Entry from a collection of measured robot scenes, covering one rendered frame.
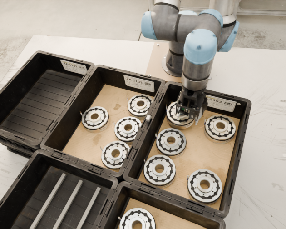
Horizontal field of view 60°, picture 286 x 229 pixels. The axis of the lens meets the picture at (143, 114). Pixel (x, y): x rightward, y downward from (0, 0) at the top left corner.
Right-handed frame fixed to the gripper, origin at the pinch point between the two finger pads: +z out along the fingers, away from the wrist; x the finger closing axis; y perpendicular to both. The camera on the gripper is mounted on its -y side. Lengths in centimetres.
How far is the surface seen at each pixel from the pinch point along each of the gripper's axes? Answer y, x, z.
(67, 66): -7, -56, 0
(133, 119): 7.5, -19.0, 2.0
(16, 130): 25, -62, 7
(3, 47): -82, -220, 96
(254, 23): -185, 21, 86
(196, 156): 12.4, 6.2, 4.0
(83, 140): 20.0, -33.9, 5.5
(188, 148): 10.7, 2.9, 4.1
